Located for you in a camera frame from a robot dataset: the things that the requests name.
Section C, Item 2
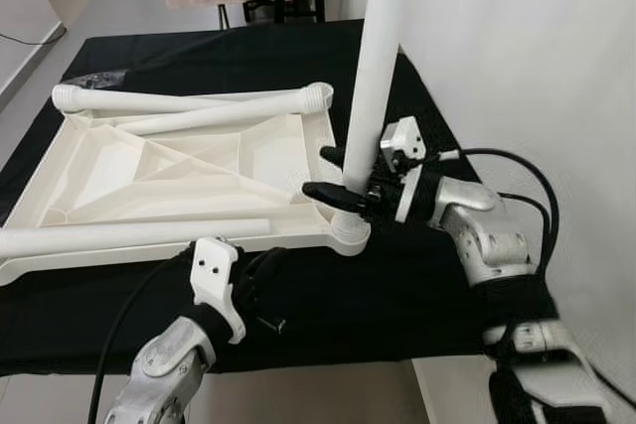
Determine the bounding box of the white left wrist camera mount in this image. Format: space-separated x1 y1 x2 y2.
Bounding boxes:
189 237 246 346

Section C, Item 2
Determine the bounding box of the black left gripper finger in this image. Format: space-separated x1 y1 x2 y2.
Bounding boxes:
249 250 292 293
242 244 286 279

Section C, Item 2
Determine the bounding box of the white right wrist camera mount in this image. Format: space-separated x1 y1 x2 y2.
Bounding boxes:
381 116 429 224

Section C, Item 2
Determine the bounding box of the clear tape strip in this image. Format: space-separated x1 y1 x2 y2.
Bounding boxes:
68 69 128 89

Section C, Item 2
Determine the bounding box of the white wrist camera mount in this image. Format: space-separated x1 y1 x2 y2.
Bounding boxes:
381 116 429 224
189 237 246 346

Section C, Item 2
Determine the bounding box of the white plastic table top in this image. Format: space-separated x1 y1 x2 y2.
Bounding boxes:
0 81 375 286

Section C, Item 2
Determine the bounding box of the black tablecloth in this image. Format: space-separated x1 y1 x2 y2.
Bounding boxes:
0 19 557 377

